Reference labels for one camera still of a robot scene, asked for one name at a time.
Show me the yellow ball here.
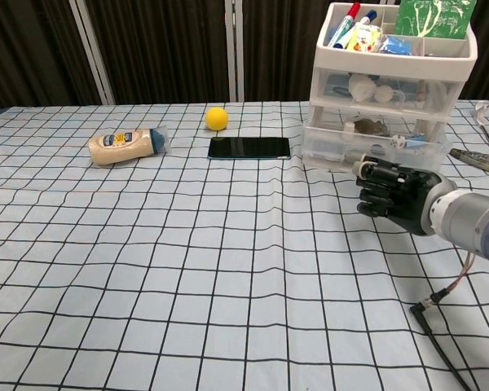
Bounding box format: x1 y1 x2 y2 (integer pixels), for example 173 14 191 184
205 106 230 131

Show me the white plastic drawer organizer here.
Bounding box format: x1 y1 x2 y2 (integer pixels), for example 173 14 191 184
308 2 479 173

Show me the blue cap marker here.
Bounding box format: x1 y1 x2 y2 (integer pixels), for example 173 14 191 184
337 10 378 50

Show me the upright white partition frame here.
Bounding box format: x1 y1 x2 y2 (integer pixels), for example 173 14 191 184
223 0 245 103

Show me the green printed packet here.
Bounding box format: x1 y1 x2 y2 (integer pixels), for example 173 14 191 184
394 0 478 40

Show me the crumpled white tissue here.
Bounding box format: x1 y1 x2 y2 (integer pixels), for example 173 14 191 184
348 72 378 102

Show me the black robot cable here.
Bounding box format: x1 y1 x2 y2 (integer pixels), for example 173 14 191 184
409 252 489 391

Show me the black curtain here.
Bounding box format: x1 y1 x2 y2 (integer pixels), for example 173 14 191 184
0 0 489 117

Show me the red cap marker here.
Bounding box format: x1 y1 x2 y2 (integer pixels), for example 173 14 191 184
328 2 362 49

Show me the slanted white partition frame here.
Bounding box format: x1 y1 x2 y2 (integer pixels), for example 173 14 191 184
68 0 116 105

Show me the black smartphone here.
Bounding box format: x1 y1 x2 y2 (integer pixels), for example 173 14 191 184
207 136 292 160

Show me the grey correction tape dispenser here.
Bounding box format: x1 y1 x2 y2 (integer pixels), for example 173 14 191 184
448 147 489 172

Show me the yellow snack packet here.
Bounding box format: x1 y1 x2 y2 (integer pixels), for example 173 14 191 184
346 22 386 53

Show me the brown sponge pad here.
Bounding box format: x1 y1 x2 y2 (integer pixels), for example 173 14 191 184
355 119 388 136

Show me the blue checkered tablecloth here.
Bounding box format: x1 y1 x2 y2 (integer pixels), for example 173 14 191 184
0 99 489 391

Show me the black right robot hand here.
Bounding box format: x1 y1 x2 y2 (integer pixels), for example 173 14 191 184
355 153 458 238

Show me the cream mayonnaise bottle blue cap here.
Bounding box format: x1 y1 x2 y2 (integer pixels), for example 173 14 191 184
87 125 171 167

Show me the clear drawer with die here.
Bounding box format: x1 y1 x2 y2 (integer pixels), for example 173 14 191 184
301 108 452 174

